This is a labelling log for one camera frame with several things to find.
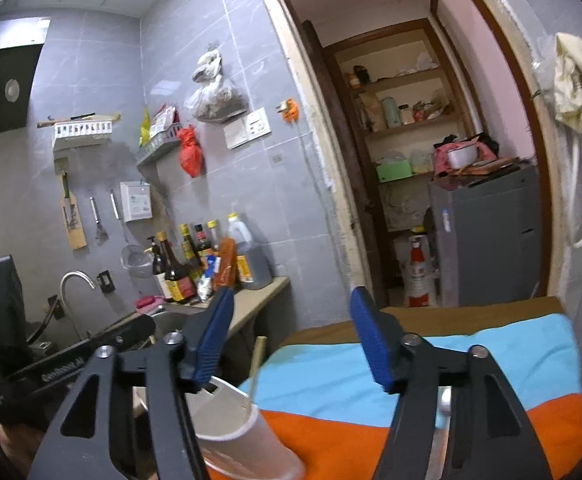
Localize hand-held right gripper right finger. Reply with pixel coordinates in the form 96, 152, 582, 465
349, 286, 554, 480

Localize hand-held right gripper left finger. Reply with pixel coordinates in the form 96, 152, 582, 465
27, 287, 235, 480

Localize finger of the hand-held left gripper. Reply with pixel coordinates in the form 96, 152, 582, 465
98, 312, 158, 356

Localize wooden chopstick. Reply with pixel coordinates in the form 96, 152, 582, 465
247, 336, 268, 401

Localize metal spoon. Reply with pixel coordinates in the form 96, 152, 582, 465
425, 387, 456, 480

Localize white plastic cup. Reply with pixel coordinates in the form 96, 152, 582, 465
132, 374, 306, 480

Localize metal sink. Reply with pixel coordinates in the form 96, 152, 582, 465
136, 307, 207, 342

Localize orange and blue blanket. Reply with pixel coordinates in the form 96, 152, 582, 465
206, 312, 582, 480

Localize beige kitchen counter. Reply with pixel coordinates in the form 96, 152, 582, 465
121, 276, 291, 356

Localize small white blue bottle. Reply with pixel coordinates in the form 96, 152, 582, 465
197, 255, 222, 302

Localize metal faucet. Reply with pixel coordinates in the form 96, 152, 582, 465
60, 271, 96, 341

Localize dark pump bottle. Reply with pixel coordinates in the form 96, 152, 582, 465
146, 236, 167, 298

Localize dark sauce bottle red label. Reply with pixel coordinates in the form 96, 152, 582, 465
155, 231, 197, 305

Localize orange packet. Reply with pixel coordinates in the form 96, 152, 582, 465
214, 237, 238, 291

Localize red and white jug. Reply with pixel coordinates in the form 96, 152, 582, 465
403, 232, 439, 308

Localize yellow-capped sauce bottle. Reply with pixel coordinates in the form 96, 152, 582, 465
178, 223, 202, 281

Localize red-capped sauce bottle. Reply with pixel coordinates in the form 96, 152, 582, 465
193, 223, 215, 261

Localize metal spatula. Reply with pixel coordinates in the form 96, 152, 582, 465
89, 196, 109, 243

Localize hanging wooden cutting board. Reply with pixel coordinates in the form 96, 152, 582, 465
60, 172, 89, 251

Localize grey cabinet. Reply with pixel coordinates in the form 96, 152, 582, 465
428, 165, 544, 308

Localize green box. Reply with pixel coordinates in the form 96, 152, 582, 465
376, 160, 414, 184

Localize dark wooden door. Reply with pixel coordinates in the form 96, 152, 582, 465
301, 20, 387, 306

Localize red plastic bag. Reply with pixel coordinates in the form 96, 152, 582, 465
177, 125, 205, 178

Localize wooden stick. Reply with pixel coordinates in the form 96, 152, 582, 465
37, 112, 122, 128

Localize pink cloth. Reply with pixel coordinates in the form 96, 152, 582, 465
432, 140, 497, 177

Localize black range hood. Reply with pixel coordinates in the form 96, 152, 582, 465
0, 42, 46, 143

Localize white pot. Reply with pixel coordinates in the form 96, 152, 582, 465
446, 144, 478, 170

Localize red and white packets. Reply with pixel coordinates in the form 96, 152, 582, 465
150, 104, 179, 138

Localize brown wooden board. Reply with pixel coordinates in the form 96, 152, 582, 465
451, 157, 522, 177

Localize brown paper bag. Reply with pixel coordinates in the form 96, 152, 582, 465
358, 91, 384, 133

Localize pale green jar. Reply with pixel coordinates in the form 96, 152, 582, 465
382, 96, 403, 130

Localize large clear bag dried goods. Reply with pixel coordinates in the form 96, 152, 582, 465
185, 76, 250, 123

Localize built-in wooden shelves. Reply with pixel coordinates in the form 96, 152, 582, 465
323, 17, 477, 241

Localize small clear plastic bag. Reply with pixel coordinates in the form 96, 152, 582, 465
193, 49, 223, 83

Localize long-handled metal strainer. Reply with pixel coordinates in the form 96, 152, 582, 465
109, 189, 154, 279

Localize white wall box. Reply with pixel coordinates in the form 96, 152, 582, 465
119, 181, 153, 224

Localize wire wall shelf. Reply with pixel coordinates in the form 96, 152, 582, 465
136, 122, 183, 167

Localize white plastic wall rack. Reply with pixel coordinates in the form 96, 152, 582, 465
52, 121, 112, 151

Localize white wall switch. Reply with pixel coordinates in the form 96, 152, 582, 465
223, 119, 249, 150

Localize door frame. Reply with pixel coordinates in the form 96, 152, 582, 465
253, 0, 572, 311

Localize white wall socket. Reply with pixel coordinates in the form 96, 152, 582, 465
245, 107, 272, 137

